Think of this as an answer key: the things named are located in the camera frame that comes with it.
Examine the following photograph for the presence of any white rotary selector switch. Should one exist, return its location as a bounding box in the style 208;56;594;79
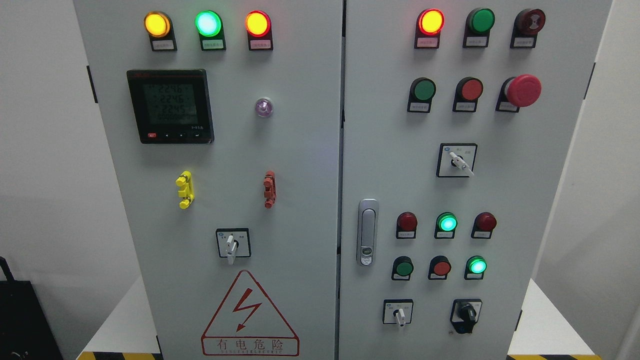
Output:
215;228;252;265
382;298;414;328
436;143;478;178

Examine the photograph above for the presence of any small clear bulb light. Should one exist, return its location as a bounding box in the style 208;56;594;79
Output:
254;96;274;118

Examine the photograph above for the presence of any grey electrical control cabinet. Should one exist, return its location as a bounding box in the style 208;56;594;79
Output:
73;0;612;360

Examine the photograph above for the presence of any red terminal clip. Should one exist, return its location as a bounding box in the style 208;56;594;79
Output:
263;170;277;209

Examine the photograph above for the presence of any dark red indicator light left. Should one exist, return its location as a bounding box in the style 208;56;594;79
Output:
395;211;418;239

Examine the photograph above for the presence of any dark red indicator light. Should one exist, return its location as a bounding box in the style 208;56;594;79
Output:
395;211;418;239
470;212;498;239

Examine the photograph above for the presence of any green lit indicator light middle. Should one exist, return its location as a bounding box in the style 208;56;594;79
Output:
433;212;458;239

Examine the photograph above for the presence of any green lit indicator light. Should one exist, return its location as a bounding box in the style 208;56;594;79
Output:
194;10;226;51
433;212;458;239

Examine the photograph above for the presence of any yellow terminal clip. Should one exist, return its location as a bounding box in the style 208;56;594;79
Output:
174;170;195;210

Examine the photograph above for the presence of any green push button upper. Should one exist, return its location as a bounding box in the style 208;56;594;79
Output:
407;77;437;114

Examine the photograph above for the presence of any red push button lower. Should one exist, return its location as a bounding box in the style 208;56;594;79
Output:
427;255;452;280

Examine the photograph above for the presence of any red push button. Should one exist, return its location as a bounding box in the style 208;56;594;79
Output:
427;255;452;280
452;76;483;113

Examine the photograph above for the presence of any red electrical hazard warning sticker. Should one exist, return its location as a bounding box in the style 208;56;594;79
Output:
201;269;300;357

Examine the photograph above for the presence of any red-rimmed yellow indicator light left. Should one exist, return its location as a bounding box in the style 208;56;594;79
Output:
245;10;274;51

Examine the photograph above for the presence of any black digital power meter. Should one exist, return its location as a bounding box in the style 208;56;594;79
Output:
126;68;215;144

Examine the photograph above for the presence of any dark red indicator light right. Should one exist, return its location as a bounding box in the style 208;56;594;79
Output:
470;212;498;239

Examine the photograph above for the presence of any red push button upper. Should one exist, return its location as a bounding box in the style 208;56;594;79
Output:
452;76;483;113

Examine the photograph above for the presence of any green lit push button lower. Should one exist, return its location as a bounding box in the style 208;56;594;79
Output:
464;255;488;280

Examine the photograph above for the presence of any green lit indicator light left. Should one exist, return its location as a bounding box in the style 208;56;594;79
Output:
194;10;226;51

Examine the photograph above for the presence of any red lit indicator light right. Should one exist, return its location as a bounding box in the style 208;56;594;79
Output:
414;8;445;50

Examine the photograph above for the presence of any red emergency stop button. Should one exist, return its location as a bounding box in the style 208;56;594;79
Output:
495;74;543;113

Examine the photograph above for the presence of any yellow indicator light top left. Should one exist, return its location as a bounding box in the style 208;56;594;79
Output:
144;11;178;51

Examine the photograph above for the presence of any green indicator light top right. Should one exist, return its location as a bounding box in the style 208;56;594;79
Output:
462;7;496;48

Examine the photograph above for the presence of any dark red buzzer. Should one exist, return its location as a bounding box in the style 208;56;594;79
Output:
510;8;546;49

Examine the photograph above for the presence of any silver cabinet door handle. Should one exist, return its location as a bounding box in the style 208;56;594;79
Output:
356;198;379;266

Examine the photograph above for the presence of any black rotary selector switch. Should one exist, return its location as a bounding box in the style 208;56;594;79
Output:
450;298;483;334

